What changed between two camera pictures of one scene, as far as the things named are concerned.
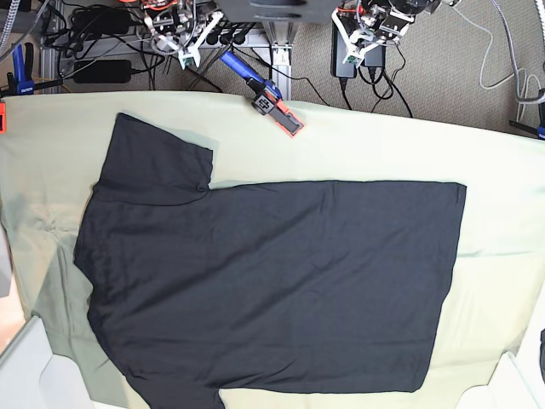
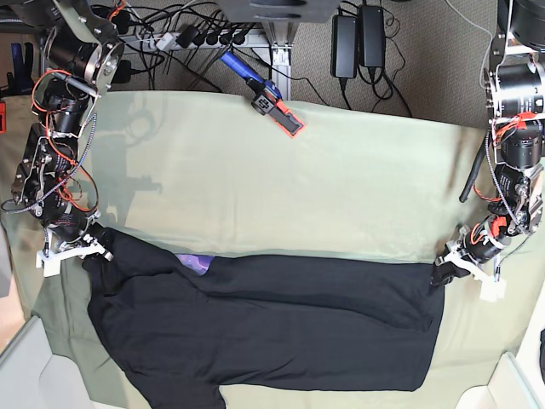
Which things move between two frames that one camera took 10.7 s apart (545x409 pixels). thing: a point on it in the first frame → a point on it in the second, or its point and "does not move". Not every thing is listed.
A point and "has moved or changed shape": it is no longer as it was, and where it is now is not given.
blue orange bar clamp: [267, 100] does not move
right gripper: [370, 23] → [479, 250]
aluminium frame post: [281, 36] does not move
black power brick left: [340, 49] does not move
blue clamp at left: [21, 83] does not move
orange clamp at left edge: [2, 118] does not move
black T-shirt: [261, 285] has moved or changed shape
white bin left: [33, 377] does not move
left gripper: [178, 24] → [62, 241]
